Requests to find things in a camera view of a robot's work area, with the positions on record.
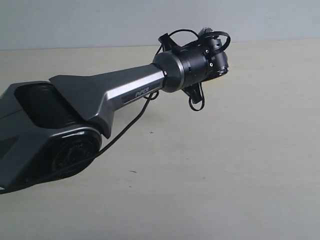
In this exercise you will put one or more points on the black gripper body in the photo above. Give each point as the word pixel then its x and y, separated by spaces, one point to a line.
pixel 195 93

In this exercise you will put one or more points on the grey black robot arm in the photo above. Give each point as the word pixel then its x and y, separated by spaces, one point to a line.
pixel 52 130

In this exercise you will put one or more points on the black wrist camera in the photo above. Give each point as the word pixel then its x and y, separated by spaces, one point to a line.
pixel 205 31

